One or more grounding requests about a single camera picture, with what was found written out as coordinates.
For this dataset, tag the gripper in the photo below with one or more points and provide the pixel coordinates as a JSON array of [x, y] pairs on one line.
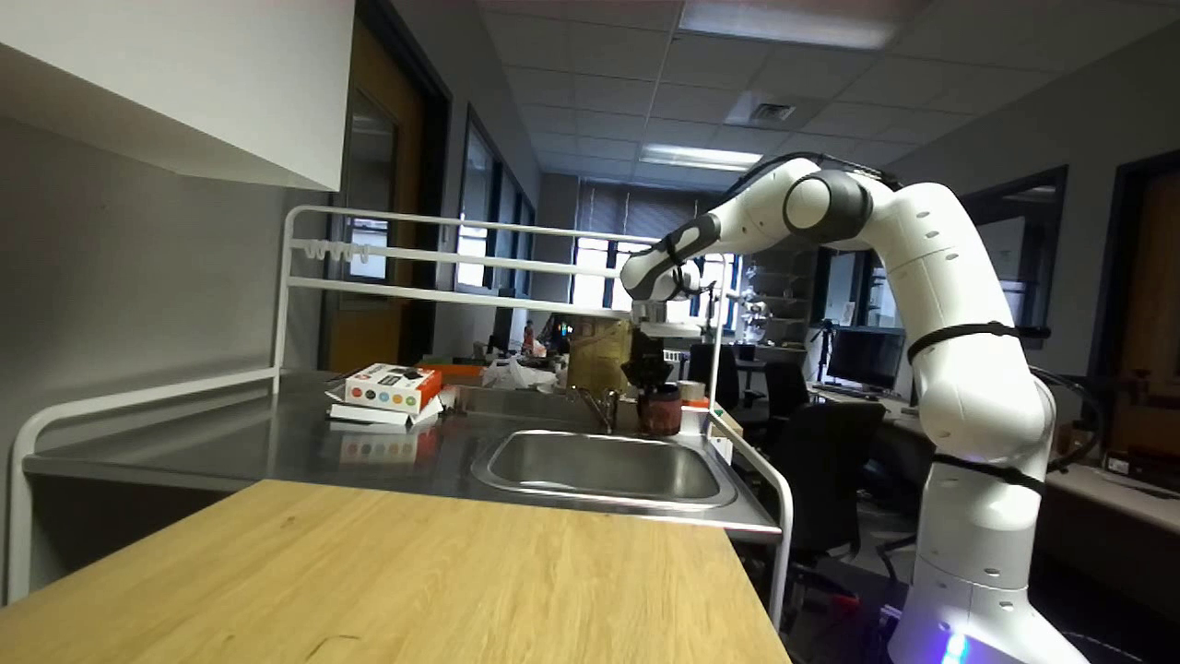
[[647, 360]]

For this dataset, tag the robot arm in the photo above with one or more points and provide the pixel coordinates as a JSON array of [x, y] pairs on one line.
[[959, 304]]

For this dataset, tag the dark pink cup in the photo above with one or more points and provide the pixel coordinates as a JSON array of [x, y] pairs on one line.
[[660, 413]]

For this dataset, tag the steel sink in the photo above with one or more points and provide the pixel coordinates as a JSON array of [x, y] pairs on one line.
[[604, 466]]

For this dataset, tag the brown cardboard box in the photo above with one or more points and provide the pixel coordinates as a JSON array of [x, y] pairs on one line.
[[599, 355]]

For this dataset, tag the steel tap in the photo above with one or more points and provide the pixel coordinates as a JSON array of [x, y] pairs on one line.
[[604, 406]]

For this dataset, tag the black office chair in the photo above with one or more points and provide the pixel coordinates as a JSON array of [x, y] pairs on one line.
[[825, 470], [712, 373]]

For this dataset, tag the small white container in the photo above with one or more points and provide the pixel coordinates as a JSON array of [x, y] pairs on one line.
[[693, 417]]

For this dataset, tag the row of windows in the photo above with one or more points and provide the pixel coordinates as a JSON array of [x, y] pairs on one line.
[[595, 272]]

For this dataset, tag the white plastic bag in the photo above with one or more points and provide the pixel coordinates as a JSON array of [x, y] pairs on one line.
[[516, 374]]

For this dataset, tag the shelf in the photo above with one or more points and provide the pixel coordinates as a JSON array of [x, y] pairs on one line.
[[779, 300]]

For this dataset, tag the flat orange tray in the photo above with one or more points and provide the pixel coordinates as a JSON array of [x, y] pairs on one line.
[[454, 370]]

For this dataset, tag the white rod with hooks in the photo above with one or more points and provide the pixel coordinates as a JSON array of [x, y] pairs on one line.
[[461, 258]]

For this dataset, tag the monitor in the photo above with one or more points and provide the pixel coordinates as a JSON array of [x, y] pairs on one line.
[[865, 358]]

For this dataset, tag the orange and white box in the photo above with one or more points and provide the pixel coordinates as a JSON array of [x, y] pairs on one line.
[[395, 387]]

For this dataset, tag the flat white box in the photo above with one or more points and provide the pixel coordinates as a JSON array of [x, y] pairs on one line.
[[369, 417]]

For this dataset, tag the wooden door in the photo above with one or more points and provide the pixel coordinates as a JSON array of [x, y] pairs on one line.
[[378, 231]]

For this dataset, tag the light wooden table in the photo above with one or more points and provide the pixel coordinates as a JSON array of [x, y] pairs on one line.
[[387, 581]]

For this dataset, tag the long desk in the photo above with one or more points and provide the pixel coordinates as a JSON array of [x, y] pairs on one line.
[[1115, 489]]

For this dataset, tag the camera on tripod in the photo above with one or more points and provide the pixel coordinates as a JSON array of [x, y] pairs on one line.
[[823, 346]]

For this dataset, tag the steel sink unit white frame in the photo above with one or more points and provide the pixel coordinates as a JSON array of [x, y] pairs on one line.
[[304, 443]]

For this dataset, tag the white wall cabinet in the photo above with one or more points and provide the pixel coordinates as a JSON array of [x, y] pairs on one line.
[[184, 83]]

